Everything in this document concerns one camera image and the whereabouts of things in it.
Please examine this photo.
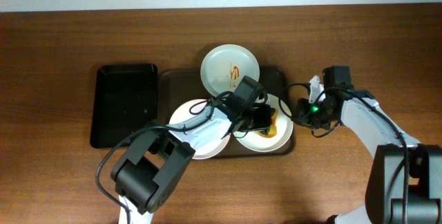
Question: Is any green and orange sponge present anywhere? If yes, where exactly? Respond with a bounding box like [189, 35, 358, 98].
[258, 108, 278, 138]

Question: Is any pale blue plate with sauce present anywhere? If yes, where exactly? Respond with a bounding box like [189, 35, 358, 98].
[200, 44, 260, 96]

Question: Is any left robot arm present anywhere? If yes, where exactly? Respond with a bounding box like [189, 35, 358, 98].
[110, 76, 271, 223]

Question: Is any white plate with sauce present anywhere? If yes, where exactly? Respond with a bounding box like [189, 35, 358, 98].
[233, 94, 294, 153]

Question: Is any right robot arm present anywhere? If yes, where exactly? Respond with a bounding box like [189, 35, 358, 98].
[292, 66, 441, 223]

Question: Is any black rectangular tray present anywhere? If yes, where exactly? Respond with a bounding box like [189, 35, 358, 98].
[90, 64, 158, 149]

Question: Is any pink plate with sauce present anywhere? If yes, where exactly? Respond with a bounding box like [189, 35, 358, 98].
[169, 99, 230, 160]

